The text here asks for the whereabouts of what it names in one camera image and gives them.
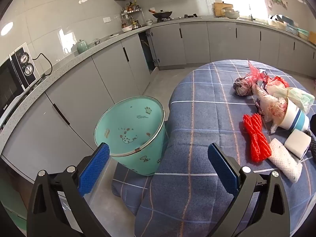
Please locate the gas stove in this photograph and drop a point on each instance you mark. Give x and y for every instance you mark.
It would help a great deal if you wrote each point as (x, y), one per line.
(190, 16)

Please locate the teal kettle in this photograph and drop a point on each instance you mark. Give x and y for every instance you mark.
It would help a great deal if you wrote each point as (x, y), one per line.
(82, 47)

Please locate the purple foil wrapper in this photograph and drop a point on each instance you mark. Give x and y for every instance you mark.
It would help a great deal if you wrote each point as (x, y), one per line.
(259, 105)

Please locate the teal trash bin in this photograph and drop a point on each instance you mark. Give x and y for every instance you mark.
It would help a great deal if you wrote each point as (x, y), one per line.
(128, 118)

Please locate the clear plastic bag red print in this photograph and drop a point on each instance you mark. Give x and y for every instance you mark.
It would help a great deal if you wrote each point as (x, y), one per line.
(271, 106)

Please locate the white bowl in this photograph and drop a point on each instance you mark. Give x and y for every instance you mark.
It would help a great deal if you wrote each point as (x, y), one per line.
(126, 29)

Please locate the grey pot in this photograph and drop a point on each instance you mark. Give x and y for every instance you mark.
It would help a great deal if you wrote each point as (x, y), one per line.
(232, 14)

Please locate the pale green face mask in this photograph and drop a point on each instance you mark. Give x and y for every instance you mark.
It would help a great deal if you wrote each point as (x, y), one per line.
(298, 97)

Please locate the white wall socket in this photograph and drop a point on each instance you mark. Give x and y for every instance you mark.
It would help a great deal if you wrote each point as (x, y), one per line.
(107, 19)

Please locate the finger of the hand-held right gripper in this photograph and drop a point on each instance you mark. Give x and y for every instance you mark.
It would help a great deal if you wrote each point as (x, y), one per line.
(313, 144)

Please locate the black wok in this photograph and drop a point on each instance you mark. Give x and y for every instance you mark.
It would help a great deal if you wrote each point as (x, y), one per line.
(161, 14)

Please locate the white sponge block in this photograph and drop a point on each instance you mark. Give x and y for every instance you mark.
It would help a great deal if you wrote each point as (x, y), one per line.
(297, 142)

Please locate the red foam mesh net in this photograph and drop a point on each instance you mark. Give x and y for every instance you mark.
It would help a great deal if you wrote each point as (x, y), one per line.
(255, 133)

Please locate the white blue striped paper cup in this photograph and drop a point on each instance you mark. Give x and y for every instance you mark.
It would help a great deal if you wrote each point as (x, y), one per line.
(293, 118)

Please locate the white foam mesh net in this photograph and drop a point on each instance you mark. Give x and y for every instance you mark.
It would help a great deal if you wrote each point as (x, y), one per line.
(284, 160)

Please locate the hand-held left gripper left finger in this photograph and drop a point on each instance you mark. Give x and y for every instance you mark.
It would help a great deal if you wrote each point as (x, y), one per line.
(95, 167)

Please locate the hanging wall cloths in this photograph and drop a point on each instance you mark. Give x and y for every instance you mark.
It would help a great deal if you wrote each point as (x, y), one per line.
(277, 1)

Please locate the grey kitchen base cabinets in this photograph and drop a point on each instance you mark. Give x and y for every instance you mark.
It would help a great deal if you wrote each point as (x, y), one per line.
(116, 64)

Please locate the blue plaid blanket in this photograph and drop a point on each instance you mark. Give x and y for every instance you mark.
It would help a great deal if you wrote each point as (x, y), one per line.
(197, 118)

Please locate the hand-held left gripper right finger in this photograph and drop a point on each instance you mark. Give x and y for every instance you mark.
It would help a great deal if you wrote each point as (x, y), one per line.
(222, 167)

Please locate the red transparent plastic wrapper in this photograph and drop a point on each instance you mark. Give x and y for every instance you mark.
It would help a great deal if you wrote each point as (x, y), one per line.
(255, 75)

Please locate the metal spice rack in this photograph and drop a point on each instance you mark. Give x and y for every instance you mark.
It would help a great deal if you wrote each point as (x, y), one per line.
(132, 11)

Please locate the black and white microwave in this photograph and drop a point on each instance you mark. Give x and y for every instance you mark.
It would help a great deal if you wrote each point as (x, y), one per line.
(9, 84)

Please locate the wooden cutting board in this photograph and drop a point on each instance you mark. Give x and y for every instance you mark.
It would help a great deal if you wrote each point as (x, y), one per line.
(218, 8)

